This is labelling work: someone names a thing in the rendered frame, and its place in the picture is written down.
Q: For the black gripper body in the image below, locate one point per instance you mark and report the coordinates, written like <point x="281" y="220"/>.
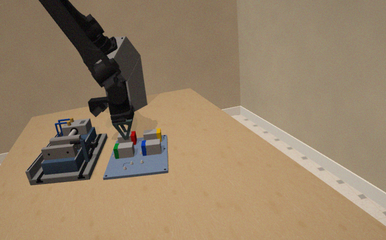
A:
<point x="126" y="111"/>

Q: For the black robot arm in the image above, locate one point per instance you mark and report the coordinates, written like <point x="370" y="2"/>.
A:
<point x="86" y="34"/>

